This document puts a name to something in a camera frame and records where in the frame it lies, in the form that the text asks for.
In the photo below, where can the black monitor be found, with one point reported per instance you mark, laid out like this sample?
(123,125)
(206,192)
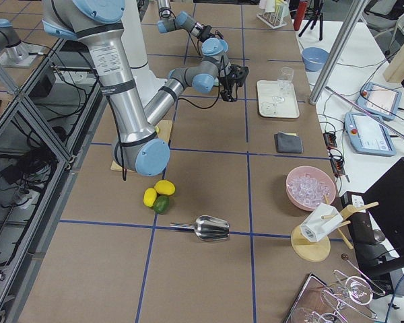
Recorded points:
(388,192)

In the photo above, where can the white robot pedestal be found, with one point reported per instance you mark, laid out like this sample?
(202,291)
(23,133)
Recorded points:
(134,46)

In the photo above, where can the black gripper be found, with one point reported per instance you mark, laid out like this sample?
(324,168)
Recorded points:
(228,83)
(206,32)

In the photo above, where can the white paper carton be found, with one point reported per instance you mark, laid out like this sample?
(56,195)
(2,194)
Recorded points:
(320,223)

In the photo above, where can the red cylinder bottle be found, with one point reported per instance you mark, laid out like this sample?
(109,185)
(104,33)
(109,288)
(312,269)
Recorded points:
(300,13)

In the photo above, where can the near teach pendant tablet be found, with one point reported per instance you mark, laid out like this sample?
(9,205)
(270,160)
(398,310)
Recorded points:
(367,136)

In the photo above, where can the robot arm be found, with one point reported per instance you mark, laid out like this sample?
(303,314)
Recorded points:
(169,21)
(99,26)

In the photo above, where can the blue bowl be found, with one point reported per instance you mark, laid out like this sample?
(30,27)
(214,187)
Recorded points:
(314,58)

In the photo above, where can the wooden cutting board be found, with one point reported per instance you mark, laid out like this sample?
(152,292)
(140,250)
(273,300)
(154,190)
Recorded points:
(164,129)

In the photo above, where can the aluminium frame post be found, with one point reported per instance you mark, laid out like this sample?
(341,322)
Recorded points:
(339,44)

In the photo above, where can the green tipped metal rod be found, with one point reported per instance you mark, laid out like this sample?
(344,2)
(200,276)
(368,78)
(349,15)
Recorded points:
(373,117)

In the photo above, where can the cream bear tray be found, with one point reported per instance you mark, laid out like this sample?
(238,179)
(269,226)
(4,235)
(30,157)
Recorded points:
(266,90)

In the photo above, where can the far teach pendant tablet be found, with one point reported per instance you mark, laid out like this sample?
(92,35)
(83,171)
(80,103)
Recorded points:
(379,100)

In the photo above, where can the yellow lemon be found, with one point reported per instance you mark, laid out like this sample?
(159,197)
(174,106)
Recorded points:
(165,187)
(149,197)

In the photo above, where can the metal ice scoop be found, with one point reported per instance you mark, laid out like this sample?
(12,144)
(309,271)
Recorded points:
(207,228)

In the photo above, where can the pink bowl with ice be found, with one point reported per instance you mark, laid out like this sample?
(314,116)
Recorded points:
(307,187)

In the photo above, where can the black tripod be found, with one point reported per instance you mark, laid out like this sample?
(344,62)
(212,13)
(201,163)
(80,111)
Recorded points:
(315,15)

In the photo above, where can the grey folded cloth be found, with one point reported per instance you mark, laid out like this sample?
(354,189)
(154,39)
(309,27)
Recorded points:
(286,143)

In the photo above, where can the teach pendant tablet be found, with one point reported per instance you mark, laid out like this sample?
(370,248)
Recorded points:
(367,136)
(379,100)

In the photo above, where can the clear wine glass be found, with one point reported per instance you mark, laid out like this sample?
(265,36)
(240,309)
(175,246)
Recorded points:
(284,82)

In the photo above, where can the white wire cup rack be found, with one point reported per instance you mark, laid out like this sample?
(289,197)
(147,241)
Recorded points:
(273,13)

